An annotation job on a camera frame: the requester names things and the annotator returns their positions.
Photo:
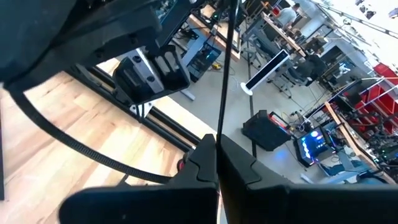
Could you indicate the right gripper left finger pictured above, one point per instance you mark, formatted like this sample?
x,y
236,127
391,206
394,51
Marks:
x,y
155,205

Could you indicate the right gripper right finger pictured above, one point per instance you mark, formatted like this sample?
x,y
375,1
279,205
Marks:
x,y
295,205

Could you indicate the black zip tie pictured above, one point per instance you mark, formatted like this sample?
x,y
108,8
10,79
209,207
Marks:
x,y
226,77

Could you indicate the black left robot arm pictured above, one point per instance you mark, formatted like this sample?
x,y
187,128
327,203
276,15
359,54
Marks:
x,y
46,31

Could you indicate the black computer case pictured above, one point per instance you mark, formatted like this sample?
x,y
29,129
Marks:
x,y
203,63

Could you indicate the computer case with blue light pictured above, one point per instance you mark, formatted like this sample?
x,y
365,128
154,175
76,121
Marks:
x,y
312,146

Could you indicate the wooden desk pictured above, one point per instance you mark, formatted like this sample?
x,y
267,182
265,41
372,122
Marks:
x,y
202,23
347,132
281,33

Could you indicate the black storage crate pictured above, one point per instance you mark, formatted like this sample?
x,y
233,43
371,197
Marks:
x,y
264,132

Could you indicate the white tower fan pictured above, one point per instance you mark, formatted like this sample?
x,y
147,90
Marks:
x,y
267,71

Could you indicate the red storage bins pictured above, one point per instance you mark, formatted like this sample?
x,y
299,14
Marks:
x,y
385,102

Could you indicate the person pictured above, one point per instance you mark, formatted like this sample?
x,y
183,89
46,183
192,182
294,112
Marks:
x,y
287,15

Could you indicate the black aluminium table frame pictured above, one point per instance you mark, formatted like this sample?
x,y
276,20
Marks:
x,y
168,122

